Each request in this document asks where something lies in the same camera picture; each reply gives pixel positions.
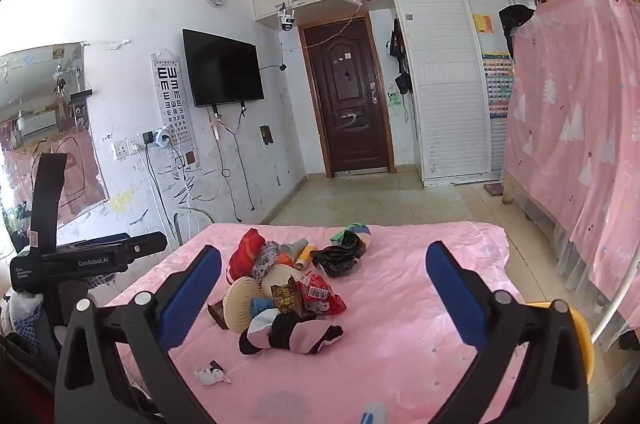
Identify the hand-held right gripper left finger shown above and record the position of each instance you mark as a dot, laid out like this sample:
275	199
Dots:
192	294

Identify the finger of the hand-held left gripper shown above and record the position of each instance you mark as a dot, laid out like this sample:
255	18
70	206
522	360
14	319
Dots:
150	244

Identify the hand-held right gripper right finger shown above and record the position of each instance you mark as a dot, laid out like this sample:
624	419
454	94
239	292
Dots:
455	299

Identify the cream comb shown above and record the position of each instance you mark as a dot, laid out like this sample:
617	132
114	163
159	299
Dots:
240	304

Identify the grey patterned sock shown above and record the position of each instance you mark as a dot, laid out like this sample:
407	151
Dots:
265	261

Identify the brown snack wrapper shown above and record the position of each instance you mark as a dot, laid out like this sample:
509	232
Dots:
285	296

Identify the black pink white cloth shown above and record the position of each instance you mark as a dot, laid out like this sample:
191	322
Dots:
290	334

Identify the black plastic bag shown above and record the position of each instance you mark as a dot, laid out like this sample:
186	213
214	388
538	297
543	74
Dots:
337	259

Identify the red white label snack packet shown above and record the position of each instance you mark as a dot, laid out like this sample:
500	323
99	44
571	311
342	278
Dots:
320	294

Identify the white plastic chair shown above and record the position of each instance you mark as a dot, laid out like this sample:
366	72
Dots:
192	221

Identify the pink bed sheet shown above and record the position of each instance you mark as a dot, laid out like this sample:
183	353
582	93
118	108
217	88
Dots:
390	329

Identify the small white wrapper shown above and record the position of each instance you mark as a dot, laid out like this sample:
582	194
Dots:
212	374

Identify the beige bowl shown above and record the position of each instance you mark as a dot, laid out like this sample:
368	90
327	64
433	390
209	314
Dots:
281	276

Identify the white plug-in charger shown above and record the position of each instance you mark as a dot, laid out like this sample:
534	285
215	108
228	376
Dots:
161	137

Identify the grey plastic cup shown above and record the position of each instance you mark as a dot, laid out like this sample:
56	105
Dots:
292	248

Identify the floor scale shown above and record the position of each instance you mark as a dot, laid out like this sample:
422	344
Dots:
494	190

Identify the orange thread spool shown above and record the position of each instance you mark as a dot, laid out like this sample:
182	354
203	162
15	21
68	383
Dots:
305	258

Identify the multicoloured cloth bundle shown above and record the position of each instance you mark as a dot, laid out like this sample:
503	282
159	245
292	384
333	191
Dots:
356	234

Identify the yellow stool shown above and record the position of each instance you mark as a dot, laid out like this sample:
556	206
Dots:
582	339

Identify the eye chart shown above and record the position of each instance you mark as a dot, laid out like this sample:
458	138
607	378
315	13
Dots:
172	98

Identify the pink tree print curtain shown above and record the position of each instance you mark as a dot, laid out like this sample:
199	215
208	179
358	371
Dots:
575	138

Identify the white louvered wardrobe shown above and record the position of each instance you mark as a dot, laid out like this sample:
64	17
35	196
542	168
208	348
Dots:
450	83

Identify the colourful grid poster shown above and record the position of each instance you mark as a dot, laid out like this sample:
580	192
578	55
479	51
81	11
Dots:
497	86

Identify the dark brown door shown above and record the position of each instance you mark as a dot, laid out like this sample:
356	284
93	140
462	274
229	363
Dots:
347	98

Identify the black hanging bags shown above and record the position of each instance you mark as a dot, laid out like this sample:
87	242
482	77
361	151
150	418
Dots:
399	53

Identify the orange poster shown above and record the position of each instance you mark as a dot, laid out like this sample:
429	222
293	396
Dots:
483	23

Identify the black garment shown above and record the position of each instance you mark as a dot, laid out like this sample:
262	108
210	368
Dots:
515	21

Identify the wall mirror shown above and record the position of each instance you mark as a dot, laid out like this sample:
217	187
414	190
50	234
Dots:
40	128

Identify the black wall television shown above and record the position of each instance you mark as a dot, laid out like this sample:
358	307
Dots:
222	68

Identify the white security camera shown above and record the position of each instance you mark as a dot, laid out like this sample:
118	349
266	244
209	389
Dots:
285	19

